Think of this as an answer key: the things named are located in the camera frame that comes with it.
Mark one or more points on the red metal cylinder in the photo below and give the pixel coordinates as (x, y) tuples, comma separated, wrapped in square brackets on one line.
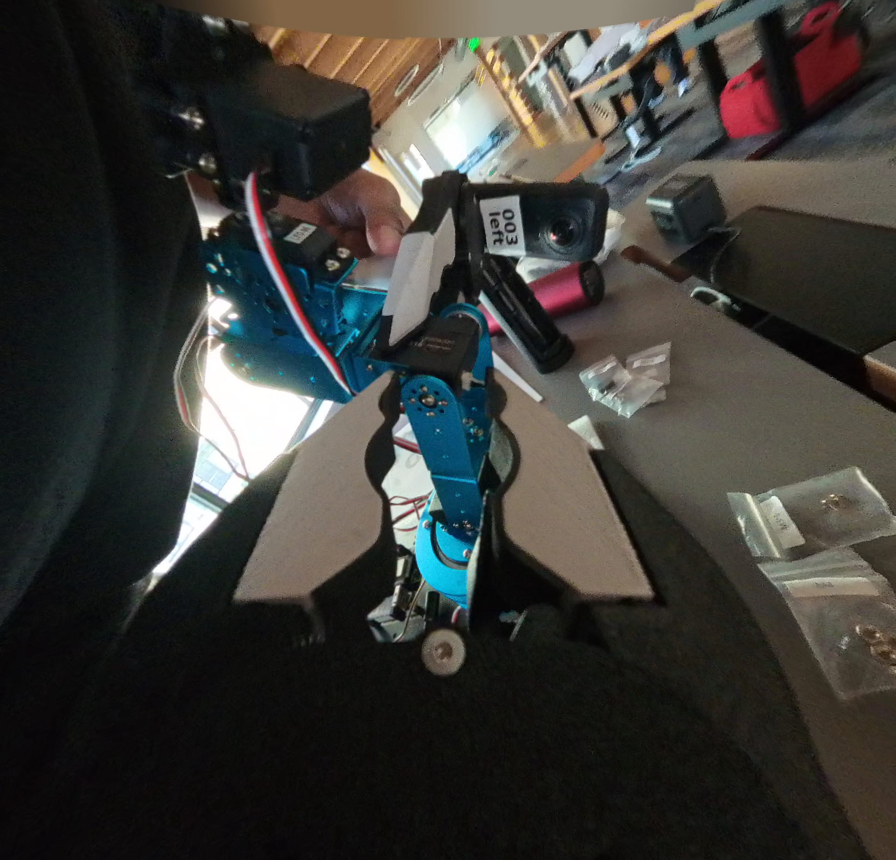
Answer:
[(560, 289)]

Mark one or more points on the adjoining grey desk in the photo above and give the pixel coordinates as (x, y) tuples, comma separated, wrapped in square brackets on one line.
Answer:
[(791, 188)]

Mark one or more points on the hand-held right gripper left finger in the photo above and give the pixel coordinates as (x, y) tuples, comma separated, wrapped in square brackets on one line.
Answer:
[(315, 524)]

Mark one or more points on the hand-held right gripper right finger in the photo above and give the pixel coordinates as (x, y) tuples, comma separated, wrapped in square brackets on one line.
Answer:
[(560, 524)]

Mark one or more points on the small clear nut bag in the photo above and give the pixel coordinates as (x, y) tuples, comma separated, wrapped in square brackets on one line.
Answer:
[(805, 517), (833, 615)]

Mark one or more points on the red bag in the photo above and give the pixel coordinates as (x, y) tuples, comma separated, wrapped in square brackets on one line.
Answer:
[(833, 54), (752, 107)]

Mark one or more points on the person's left hand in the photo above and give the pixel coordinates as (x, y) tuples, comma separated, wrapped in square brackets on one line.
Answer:
[(364, 212)]

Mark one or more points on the small black box device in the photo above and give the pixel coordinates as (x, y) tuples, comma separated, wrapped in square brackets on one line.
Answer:
[(686, 205)]

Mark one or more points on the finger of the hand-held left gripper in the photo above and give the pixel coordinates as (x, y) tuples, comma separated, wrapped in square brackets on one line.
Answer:
[(420, 279)]

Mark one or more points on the black desk flap panel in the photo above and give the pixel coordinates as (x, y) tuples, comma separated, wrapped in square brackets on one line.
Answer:
[(805, 279)]

